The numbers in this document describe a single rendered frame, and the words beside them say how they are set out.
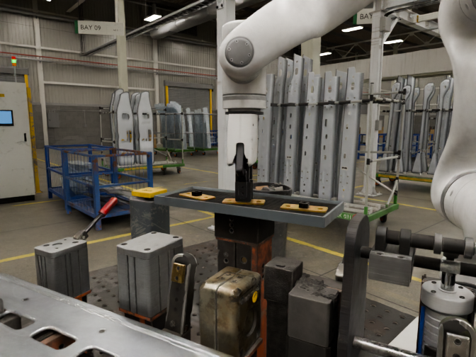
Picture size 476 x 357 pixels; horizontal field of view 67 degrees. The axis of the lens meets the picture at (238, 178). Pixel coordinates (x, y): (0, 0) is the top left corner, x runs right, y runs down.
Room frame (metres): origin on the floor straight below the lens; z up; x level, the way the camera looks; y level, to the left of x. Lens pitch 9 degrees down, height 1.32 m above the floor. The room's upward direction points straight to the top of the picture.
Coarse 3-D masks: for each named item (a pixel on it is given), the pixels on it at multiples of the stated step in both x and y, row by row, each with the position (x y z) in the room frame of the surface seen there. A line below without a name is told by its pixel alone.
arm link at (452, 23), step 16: (448, 0) 0.72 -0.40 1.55; (464, 0) 0.67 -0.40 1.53; (448, 16) 0.72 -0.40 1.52; (464, 16) 0.69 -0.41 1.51; (448, 32) 0.73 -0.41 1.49; (464, 32) 0.70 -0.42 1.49; (448, 48) 0.72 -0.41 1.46; (464, 48) 0.69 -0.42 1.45; (464, 64) 0.67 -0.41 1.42; (464, 80) 0.67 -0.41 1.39; (464, 96) 0.67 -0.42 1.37; (464, 112) 0.67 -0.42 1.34; (464, 128) 0.67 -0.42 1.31; (448, 144) 0.72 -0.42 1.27; (464, 144) 0.68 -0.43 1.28; (448, 160) 0.73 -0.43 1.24; (464, 160) 0.71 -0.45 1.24; (448, 176) 0.73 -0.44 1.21; (432, 192) 0.76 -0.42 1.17
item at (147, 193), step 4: (144, 188) 0.86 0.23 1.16; (148, 188) 0.86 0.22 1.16; (152, 188) 0.86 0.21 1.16; (156, 188) 0.86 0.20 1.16; (160, 188) 0.86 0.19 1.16; (132, 192) 0.83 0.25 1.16; (136, 192) 0.82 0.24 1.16; (140, 192) 0.81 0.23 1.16; (144, 192) 0.81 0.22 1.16; (148, 192) 0.81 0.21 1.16; (152, 192) 0.81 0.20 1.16; (156, 192) 0.82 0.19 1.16; (160, 192) 0.83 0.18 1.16; (164, 192) 0.84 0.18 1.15; (140, 196) 0.81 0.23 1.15; (144, 196) 0.81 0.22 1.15; (148, 196) 0.80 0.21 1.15; (152, 196) 0.81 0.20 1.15
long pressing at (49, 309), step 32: (0, 288) 0.65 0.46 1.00; (32, 288) 0.65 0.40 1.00; (32, 320) 0.54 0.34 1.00; (64, 320) 0.54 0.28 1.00; (96, 320) 0.54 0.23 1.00; (128, 320) 0.53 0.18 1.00; (0, 352) 0.46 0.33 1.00; (32, 352) 0.46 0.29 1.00; (64, 352) 0.46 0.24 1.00; (128, 352) 0.46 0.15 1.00; (160, 352) 0.46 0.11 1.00; (192, 352) 0.46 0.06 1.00
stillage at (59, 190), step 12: (72, 144) 6.58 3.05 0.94; (84, 144) 6.72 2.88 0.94; (48, 156) 6.30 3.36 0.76; (48, 168) 6.17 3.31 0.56; (60, 168) 5.58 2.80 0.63; (108, 168) 6.07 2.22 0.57; (48, 180) 6.28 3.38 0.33; (60, 180) 6.16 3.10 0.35; (48, 192) 6.27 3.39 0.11; (60, 192) 5.68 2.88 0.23; (72, 192) 5.95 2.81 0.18; (84, 192) 5.95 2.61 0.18
